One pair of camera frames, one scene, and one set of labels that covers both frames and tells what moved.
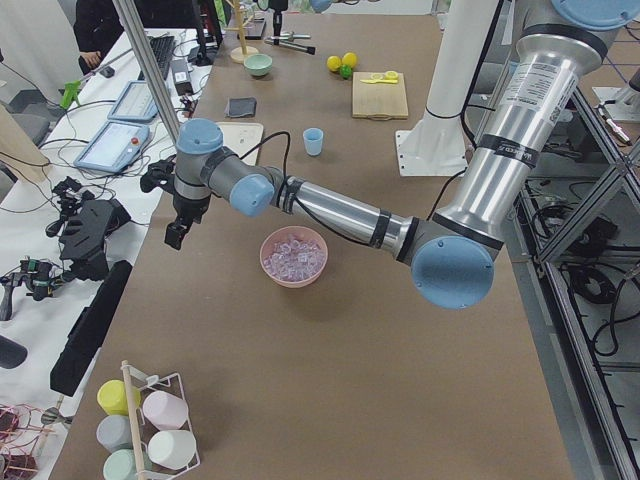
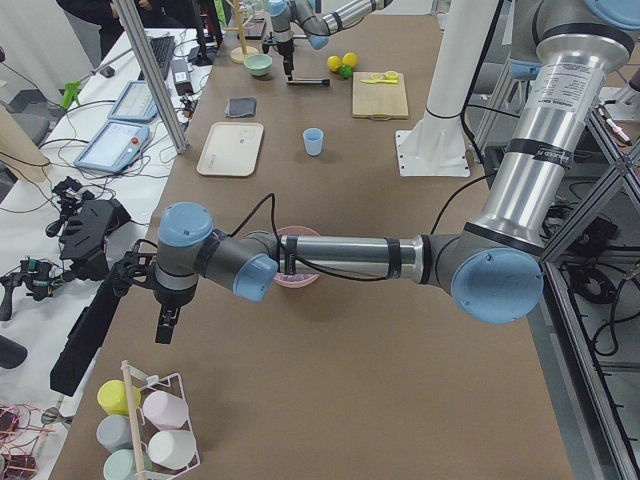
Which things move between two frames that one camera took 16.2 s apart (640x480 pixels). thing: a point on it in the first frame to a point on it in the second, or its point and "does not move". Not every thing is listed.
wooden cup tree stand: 238,54 does not move
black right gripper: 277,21 to 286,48
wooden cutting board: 386,101 does not move
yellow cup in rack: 111,397 does not move
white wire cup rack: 162,435 does not move
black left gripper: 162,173 to 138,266
